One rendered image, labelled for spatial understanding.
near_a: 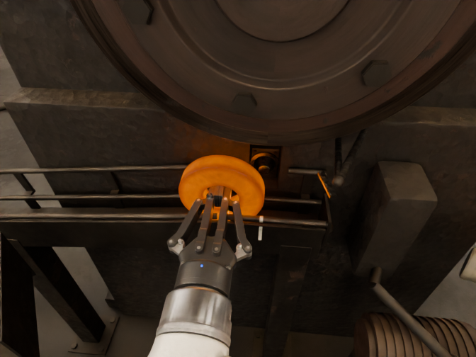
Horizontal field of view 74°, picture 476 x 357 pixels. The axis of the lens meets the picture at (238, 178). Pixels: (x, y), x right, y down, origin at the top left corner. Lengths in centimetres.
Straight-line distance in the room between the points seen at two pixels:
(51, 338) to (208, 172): 101
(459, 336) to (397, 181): 34
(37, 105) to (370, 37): 55
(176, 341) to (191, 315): 3
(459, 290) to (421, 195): 102
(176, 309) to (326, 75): 30
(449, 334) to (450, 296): 75
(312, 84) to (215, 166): 25
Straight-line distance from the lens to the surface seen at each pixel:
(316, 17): 29
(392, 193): 55
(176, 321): 40
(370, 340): 72
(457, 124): 63
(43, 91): 71
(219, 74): 31
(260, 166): 63
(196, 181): 54
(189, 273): 43
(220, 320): 40
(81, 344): 133
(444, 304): 149
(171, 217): 60
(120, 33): 40
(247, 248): 47
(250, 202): 56
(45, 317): 144
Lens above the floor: 115
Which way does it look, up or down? 43 degrees down
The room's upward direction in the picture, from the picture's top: straight up
